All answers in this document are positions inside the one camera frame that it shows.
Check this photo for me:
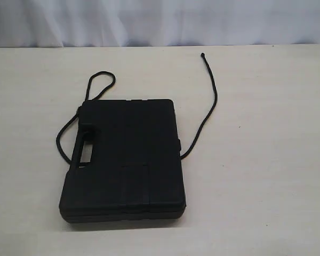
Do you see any black plastic carrying case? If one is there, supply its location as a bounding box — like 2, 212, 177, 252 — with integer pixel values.
59, 99, 186, 223

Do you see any black braided rope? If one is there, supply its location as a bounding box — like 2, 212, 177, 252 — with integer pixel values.
55, 52, 219, 165

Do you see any white backdrop curtain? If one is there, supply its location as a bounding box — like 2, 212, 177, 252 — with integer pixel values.
0, 1, 320, 47

